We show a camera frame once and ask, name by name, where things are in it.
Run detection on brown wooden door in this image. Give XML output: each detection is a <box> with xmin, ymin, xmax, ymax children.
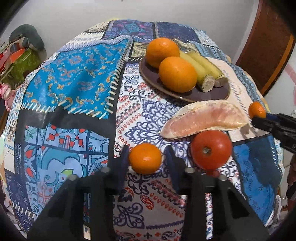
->
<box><xmin>236</xmin><ymin>1</ymin><xmax>295</xmax><ymax>95</ymax></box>

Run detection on yellow sugarcane piece left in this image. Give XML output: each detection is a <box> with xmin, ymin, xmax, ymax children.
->
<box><xmin>180</xmin><ymin>51</ymin><xmax>215</xmax><ymax>92</ymax></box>

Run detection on small mandarin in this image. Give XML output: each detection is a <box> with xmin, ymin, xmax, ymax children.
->
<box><xmin>248</xmin><ymin>101</ymin><xmax>266</xmax><ymax>119</ymax></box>
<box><xmin>128</xmin><ymin>143</ymin><xmax>162</xmax><ymax>175</ymax></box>

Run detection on pink toy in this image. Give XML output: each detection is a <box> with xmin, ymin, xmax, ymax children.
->
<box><xmin>1</xmin><ymin>83</ymin><xmax>16</xmax><ymax>112</ymax></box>

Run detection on dark brown plate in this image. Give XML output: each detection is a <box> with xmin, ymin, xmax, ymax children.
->
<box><xmin>139</xmin><ymin>57</ymin><xmax>230</xmax><ymax>103</ymax></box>

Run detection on large orange back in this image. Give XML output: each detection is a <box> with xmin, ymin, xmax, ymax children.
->
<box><xmin>145</xmin><ymin>38</ymin><xmax>180</xmax><ymax>68</ymax></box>

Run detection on patchwork patterned bedspread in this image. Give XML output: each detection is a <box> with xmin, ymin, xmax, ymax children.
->
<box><xmin>4</xmin><ymin>20</ymin><xmax>283</xmax><ymax>240</ymax></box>

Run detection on grey plush pillow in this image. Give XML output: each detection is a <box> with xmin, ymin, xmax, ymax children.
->
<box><xmin>9</xmin><ymin>24</ymin><xmax>45</xmax><ymax>52</ymax></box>

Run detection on pink pomelo segment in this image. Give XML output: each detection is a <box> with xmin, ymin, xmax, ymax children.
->
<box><xmin>160</xmin><ymin>100</ymin><xmax>248</xmax><ymax>140</ymax></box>

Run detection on green bag with clutter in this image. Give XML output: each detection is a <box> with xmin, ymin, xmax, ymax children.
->
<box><xmin>1</xmin><ymin>42</ymin><xmax>41</xmax><ymax>89</ymax></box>

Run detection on red tomato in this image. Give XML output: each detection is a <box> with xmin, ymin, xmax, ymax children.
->
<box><xmin>190</xmin><ymin>130</ymin><xmax>232</xmax><ymax>171</ymax></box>

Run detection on large orange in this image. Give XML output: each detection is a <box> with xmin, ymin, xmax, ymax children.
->
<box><xmin>145</xmin><ymin>38</ymin><xmax>180</xmax><ymax>68</ymax></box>
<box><xmin>159</xmin><ymin>57</ymin><xmax>197</xmax><ymax>93</ymax></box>

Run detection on large orange front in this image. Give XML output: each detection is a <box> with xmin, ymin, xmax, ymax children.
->
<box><xmin>159</xmin><ymin>57</ymin><xmax>197</xmax><ymax>93</ymax></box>

